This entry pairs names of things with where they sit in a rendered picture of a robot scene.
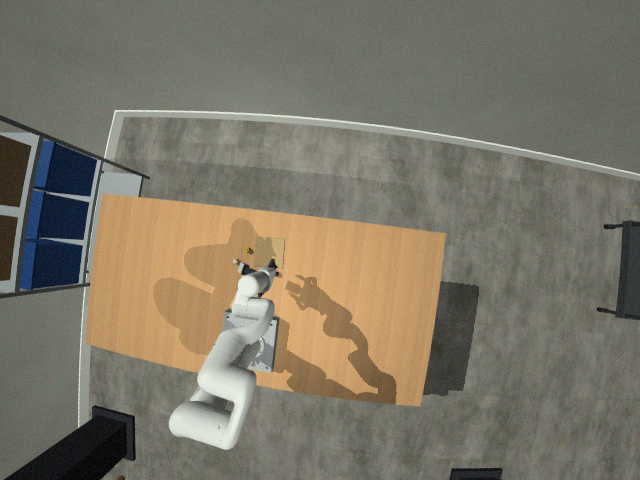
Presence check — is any tan square mat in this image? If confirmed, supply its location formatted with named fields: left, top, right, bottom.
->
left=254, top=237, right=285, bottom=268

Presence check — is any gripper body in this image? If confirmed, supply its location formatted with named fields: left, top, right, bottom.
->
left=258, top=265, right=276, bottom=293

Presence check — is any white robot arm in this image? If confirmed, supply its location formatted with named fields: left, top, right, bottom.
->
left=169, top=262, right=275, bottom=450

